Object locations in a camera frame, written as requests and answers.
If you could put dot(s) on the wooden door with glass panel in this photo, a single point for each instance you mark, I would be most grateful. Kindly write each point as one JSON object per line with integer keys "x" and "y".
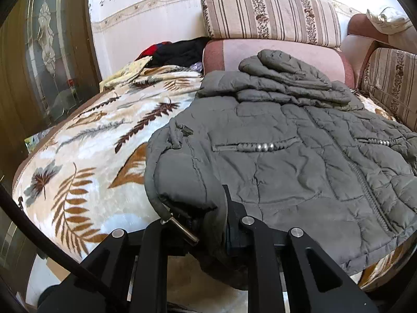
{"x": 49, "y": 55}

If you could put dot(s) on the black and red clothes pile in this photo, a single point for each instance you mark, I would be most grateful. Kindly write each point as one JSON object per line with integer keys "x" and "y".
{"x": 182, "y": 53}

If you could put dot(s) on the striped floral sofa back cushion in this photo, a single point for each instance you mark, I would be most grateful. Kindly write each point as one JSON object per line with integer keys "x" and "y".
{"x": 277, "y": 16}

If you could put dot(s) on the leaf print blanket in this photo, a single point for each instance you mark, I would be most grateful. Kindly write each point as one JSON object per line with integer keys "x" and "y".
{"x": 97, "y": 137}

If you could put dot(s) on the pale yellow cloth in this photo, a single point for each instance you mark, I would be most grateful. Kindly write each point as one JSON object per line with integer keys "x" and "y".
{"x": 123, "y": 75}

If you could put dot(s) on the pink sofa armrest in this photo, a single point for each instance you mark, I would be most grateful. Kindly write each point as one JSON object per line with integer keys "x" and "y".
{"x": 361, "y": 27}

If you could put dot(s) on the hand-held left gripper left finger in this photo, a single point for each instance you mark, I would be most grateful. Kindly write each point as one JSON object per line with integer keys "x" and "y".
{"x": 156, "y": 251}

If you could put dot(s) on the striped floral sofa side cushion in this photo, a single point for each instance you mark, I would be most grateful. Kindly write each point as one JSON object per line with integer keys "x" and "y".
{"x": 391, "y": 78}

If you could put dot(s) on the white crumpled cloth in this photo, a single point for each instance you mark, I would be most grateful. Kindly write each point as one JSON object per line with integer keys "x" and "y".
{"x": 387, "y": 18}

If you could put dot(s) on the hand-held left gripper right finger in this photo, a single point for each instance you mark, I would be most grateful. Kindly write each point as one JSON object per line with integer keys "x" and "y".
{"x": 241, "y": 234}

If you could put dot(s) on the pink sofa cushion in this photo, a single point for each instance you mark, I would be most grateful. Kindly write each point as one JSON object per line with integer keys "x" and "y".
{"x": 228, "y": 55}

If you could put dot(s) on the grey hooded puffer jacket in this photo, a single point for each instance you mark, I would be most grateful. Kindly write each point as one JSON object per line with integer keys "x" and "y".
{"x": 293, "y": 169}

